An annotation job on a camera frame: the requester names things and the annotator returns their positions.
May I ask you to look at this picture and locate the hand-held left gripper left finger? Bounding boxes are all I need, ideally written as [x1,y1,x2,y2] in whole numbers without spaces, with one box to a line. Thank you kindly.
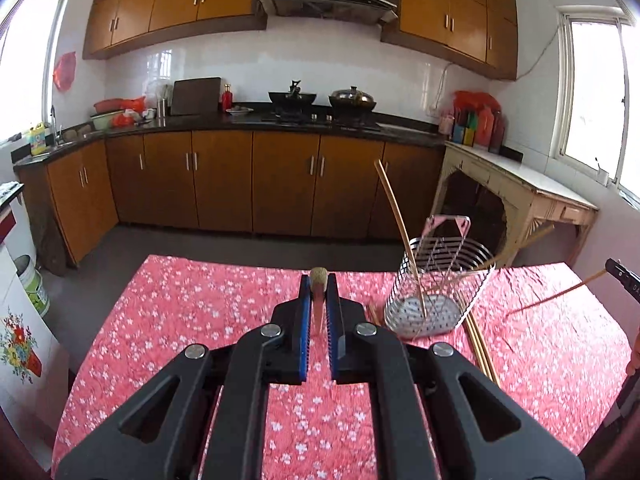
[52,274,317,480]

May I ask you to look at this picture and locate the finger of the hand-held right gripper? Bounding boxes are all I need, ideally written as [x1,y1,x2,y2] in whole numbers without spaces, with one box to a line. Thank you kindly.
[604,258,640,304]

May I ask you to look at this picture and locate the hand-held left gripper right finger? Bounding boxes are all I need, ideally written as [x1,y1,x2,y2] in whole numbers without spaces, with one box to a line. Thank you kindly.
[324,274,586,480]

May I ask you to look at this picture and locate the metal wire utensil basket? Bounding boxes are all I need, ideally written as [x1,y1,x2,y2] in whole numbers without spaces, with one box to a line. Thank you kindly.
[384,215,497,339]

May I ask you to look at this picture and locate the person's right hand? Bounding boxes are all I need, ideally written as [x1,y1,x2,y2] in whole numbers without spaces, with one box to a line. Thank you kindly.
[626,327,640,377]

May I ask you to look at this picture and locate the red floral tablecloth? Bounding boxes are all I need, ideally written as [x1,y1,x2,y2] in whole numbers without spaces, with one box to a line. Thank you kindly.
[50,254,633,480]

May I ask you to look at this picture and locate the cream side table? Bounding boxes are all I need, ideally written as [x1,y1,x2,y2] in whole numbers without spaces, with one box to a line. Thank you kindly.
[432,140,600,267]

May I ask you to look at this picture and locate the brown lower kitchen cabinets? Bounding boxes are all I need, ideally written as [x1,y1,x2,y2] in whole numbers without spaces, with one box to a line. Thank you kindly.
[15,129,446,267]

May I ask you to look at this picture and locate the dark sauce bottle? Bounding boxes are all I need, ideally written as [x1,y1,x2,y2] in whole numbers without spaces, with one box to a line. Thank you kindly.
[490,110,506,155]

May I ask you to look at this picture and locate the window beside cream table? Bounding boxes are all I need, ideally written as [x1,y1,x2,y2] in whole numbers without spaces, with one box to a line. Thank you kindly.
[555,5,640,207]

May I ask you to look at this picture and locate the orange liquid bottle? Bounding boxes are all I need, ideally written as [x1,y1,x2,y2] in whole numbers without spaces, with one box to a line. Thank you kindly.
[475,106,494,147]

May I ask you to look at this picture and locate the green yellow packets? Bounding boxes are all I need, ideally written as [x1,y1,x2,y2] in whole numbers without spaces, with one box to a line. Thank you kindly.
[452,112,476,147]

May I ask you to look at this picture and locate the gas stove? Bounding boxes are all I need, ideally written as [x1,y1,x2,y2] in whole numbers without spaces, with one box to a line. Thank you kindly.
[261,109,382,129]

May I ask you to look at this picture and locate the red plastic bag over bottles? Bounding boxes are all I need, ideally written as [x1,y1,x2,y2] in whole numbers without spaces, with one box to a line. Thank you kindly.
[452,91,502,117]

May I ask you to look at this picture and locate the black kitchen countertop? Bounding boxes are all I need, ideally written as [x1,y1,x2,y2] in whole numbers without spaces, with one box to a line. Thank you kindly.
[12,102,523,167]

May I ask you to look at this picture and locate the black wok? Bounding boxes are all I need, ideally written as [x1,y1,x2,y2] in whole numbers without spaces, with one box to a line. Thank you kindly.
[268,80,318,112]

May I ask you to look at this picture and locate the pot with steel lid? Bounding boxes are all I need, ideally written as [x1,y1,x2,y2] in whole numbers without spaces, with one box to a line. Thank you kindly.
[328,86,377,113]

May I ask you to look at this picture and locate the dark cutting board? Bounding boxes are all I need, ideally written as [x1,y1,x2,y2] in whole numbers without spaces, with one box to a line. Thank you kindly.
[170,77,222,116]

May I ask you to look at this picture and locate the white green bucket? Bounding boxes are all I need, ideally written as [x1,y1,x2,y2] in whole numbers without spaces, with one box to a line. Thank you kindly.
[14,255,51,317]

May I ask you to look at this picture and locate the white flower print cabinet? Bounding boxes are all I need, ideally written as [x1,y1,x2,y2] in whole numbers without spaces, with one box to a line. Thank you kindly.
[0,180,71,413]

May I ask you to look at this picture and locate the clear plastic bag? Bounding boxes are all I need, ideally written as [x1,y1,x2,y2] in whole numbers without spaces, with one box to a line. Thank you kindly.
[147,80,174,111]

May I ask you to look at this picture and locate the red basin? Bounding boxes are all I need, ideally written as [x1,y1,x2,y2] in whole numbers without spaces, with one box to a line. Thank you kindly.
[93,97,146,114]

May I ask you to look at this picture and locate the steel sink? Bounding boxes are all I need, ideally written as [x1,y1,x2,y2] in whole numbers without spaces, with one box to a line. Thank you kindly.
[55,130,103,149]

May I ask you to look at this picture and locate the corner brown upper cabinet unit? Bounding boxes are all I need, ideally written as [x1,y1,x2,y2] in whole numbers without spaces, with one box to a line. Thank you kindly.
[381,0,518,81]

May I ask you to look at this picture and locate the yellow detergent bottle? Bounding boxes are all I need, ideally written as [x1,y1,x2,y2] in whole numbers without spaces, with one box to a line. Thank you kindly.
[30,123,49,156]

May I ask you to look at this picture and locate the wide brown upper cabinet unit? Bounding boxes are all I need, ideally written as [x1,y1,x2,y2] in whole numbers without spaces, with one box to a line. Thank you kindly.
[82,0,268,60]

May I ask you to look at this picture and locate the window beside sink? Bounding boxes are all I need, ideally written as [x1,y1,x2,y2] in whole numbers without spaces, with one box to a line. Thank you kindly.
[0,0,71,148]

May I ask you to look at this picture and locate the grey wall cable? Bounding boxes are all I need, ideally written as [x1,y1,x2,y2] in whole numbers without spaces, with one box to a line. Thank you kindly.
[516,27,560,81]

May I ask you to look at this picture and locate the white wall cable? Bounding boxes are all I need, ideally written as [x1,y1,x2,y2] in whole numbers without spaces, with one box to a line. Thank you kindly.
[430,62,455,117]

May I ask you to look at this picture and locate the red bag hanging on wall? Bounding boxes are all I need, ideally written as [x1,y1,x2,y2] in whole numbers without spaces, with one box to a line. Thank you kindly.
[53,51,77,92]

